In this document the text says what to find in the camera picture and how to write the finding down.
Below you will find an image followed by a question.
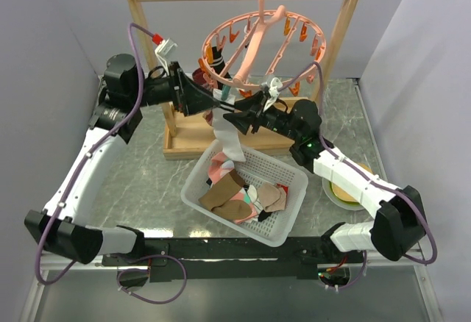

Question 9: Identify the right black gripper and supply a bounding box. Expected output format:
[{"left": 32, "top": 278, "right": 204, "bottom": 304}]
[{"left": 223, "top": 90, "right": 302, "bottom": 142}]

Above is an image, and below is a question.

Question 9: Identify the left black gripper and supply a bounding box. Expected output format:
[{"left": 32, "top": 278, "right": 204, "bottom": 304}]
[{"left": 130, "top": 62, "right": 221, "bottom": 117}]

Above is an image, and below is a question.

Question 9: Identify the wooden hanger rack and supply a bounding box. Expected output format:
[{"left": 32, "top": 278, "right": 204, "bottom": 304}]
[{"left": 124, "top": 0, "right": 364, "bottom": 160}]

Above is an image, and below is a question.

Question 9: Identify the black white striped sock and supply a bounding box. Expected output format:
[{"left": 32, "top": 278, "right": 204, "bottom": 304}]
[{"left": 210, "top": 49, "right": 226, "bottom": 74}]

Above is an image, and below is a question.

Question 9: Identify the pink round clip hanger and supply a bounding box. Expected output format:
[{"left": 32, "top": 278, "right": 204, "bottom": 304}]
[{"left": 198, "top": 0, "right": 327, "bottom": 98}]

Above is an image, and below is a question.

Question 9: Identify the white plastic basket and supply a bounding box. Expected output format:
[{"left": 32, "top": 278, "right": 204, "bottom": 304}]
[{"left": 181, "top": 140, "right": 308, "bottom": 247}]

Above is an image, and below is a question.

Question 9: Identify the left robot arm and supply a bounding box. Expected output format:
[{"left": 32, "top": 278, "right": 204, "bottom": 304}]
[{"left": 24, "top": 54, "right": 219, "bottom": 265}]

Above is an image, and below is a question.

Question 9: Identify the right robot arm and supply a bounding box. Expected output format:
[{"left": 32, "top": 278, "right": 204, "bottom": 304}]
[{"left": 224, "top": 92, "right": 427, "bottom": 262}]

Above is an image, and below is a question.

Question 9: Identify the pile of socks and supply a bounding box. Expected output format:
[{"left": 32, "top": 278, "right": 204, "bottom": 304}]
[{"left": 199, "top": 152, "right": 288, "bottom": 224}]

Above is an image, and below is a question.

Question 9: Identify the yellow bowl on plate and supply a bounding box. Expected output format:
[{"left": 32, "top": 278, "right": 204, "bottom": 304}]
[{"left": 319, "top": 165, "right": 365, "bottom": 211}]

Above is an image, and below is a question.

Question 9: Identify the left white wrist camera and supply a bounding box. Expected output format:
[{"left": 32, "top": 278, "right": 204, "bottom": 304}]
[{"left": 155, "top": 38, "right": 178, "bottom": 68}]

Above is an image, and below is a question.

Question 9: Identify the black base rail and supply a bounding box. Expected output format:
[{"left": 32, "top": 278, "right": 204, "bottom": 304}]
[{"left": 102, "top": 237, "right": 363, "bottom": 282}]

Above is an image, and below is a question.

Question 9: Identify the aluminium frame rail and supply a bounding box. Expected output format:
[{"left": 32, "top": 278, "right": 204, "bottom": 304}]
[{"left": 35, "top": 235, "right": 428, "bottom": 271}]

